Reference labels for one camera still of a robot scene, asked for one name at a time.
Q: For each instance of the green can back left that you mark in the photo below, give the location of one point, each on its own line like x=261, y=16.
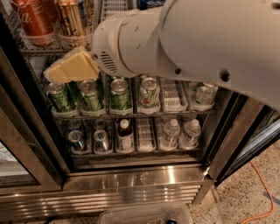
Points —
x=73, y=89

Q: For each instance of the stainless steel fridge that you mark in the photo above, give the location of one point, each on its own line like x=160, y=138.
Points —
x=43, y=175

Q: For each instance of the silver blue can back left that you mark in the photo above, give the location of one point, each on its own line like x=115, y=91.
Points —
x=75, y=125

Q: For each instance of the green can front left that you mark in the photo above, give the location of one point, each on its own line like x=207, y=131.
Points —
x=60, y=98

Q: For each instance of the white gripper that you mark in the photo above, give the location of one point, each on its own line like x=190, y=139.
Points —
x=105, y=44

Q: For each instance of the silver blue can front left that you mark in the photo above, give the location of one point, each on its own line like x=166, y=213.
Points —
x=76, y=139

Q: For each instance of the silver can front right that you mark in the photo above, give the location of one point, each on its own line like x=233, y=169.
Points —
x=205, y=93

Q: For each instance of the dark juice bottle white cap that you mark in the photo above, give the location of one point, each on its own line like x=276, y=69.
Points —
x=125, y=136

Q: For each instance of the white green can front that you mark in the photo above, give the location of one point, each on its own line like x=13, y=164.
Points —
x=149, y=94

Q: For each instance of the silver can back right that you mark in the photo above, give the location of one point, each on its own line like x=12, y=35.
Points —
x=193, y=85

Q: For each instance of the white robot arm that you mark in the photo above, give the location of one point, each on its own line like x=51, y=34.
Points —
x=234, y=44

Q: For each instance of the red Coca-Cola can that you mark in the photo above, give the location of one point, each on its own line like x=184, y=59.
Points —
x=35, y=22

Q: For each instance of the clear water bottle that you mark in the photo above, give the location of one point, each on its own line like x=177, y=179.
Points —
x=170, y=135
x=189, y=137

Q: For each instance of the white empty can tray top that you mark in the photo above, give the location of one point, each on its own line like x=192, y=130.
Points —
x=111, y=7

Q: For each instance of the silver blue can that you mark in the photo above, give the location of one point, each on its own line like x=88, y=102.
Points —
x=76, y=139
x=75, y=125
x=101, y=142
x=100, y=124

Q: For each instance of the clear water bottle right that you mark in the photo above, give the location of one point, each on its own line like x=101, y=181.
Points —
x=189, y=137

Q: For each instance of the orange soda can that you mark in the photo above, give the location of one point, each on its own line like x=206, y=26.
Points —
x=76, y=21

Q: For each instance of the clear water bottle left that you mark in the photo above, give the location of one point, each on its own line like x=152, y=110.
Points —
x=170, y=135

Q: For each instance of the fridge glass door right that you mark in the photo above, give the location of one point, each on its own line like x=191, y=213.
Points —
x=254, y=130

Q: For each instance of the blue Pepsi can left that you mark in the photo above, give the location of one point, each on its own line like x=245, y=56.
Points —
x=148, y=4

